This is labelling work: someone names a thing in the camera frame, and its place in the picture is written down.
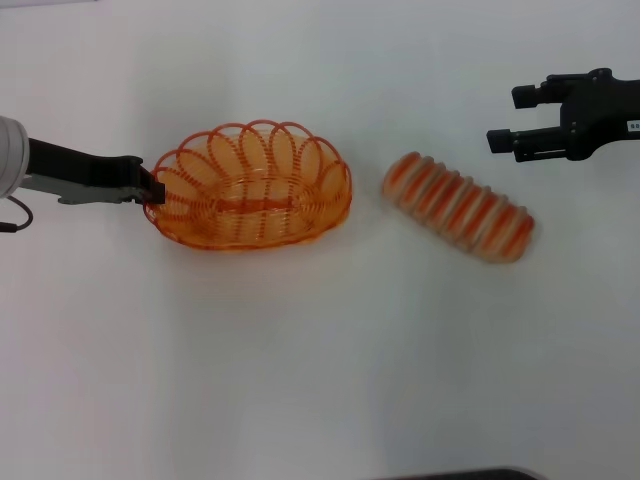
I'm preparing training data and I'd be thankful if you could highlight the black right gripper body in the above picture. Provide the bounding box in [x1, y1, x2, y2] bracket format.
[561, 66, 640, 163]

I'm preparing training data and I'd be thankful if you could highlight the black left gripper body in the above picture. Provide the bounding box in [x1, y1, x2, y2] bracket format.
[28, 136, 147, 202]

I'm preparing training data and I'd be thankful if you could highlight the orange wire basket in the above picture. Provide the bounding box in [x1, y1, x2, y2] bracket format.
[144, 118, 354, 254]

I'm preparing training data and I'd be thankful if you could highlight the orange striped bread loaf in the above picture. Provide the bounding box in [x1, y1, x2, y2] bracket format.
[380, 151, 537, 266]

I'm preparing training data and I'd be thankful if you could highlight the dark rounded robot base edge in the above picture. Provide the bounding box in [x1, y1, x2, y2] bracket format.
[379, 465, 544, 480]

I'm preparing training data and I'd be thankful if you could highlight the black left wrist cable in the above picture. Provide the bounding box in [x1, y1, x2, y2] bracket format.
[0, 194, 35, 235]

